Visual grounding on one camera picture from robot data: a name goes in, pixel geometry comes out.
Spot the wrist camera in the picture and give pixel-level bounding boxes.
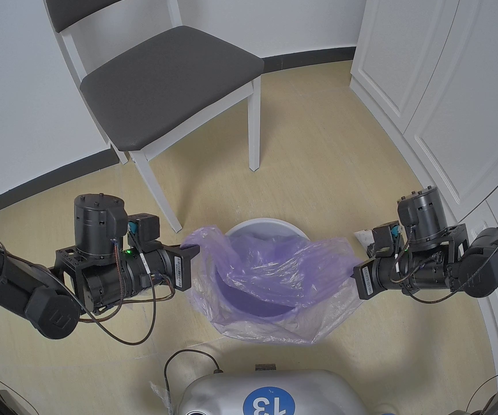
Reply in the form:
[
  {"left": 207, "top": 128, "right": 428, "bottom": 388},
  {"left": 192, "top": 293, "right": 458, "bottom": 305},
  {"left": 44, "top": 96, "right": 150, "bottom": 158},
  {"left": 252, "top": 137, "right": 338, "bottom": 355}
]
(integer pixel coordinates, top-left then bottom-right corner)
[
  {"left": 371, "top": 222, "right": 402, "bottom": 259},
  {"left": 126, "top": 214, "right": 161, "bottom": 252}
]

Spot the white trash bin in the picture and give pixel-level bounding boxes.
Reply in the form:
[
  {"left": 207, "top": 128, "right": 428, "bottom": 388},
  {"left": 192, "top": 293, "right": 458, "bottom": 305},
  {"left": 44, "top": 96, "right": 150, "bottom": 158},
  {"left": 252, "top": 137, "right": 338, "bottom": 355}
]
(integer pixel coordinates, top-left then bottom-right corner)
[{"left": 212, "top": 218, "right": 321, "bottom": 324}]

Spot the black cable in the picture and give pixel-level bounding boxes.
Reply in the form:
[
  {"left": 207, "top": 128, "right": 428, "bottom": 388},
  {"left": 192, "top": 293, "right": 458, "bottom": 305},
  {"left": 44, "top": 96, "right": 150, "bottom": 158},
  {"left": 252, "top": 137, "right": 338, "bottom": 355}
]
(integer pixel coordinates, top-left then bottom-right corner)
[{"left": 163, "top": 350, "right": 223, "bottom": 394}]

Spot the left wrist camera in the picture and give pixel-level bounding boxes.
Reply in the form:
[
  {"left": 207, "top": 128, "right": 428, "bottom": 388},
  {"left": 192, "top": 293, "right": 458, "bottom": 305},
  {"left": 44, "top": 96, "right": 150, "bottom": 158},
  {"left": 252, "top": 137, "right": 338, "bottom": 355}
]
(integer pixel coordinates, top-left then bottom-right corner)
[{"left": 126, "top": 214, "right": 161, "bottom": 252}]

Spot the white chair grey seat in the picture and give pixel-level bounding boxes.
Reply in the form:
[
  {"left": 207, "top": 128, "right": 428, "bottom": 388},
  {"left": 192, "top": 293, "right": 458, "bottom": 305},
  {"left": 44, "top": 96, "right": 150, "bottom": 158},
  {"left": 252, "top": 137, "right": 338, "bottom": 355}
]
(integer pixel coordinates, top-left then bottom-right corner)
[{"left": 36, "top": 0, "right": 264, "bottom": 233}]

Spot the crumpled white paper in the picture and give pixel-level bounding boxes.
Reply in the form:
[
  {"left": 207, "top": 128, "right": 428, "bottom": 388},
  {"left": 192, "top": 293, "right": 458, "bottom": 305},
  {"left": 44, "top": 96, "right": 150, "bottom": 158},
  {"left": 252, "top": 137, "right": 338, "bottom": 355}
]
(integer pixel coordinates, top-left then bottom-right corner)
[{"left": 354, "top": 229, "right": 376, "bottom": 252}]

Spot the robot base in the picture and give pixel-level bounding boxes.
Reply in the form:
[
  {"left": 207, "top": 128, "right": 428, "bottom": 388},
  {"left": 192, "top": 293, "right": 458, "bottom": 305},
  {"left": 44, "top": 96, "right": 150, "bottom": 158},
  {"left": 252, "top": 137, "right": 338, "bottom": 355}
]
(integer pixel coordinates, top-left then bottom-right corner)
[{"left": 180, "top": 363, "right": 368, "bottom": 415}]

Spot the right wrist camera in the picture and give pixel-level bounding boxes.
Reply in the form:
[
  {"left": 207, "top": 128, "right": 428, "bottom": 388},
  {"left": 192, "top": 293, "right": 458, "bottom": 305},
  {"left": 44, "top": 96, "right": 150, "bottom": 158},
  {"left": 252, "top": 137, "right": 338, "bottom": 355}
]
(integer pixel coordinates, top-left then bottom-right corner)
[{"left": 371, "top": 222, "right": 402, "bottom": 259}]

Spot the purple plastic bag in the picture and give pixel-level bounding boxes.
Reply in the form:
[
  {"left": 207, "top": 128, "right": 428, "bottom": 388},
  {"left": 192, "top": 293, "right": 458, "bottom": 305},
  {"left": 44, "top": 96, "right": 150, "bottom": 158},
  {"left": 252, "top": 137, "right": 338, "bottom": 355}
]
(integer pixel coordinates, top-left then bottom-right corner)
[{"left": 181, "top": 227, "right": 362, "bottom": 345}]

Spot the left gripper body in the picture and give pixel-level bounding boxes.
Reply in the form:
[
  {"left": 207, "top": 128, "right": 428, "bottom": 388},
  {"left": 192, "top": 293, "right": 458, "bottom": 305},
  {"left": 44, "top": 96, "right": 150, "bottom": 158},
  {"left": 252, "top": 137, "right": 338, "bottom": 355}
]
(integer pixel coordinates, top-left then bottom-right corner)
[{"left": 84, "top": 248, "right": 195, "bottom": 313}]

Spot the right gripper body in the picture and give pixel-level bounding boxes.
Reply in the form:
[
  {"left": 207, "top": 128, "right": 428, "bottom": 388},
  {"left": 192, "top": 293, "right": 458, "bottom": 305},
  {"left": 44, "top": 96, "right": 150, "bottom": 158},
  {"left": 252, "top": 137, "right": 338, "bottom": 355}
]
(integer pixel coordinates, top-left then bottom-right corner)
[{"left": 353, "top": 251, "right": 454, "bottom": 301}]

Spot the white wardrobe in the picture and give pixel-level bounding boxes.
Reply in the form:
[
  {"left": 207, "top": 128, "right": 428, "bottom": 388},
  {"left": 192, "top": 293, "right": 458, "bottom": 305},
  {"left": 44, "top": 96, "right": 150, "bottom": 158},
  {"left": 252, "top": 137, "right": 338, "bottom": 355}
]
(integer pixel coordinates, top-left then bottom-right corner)
[{"left": 349, "top": 0, "right": 498, "bottom": 390}]

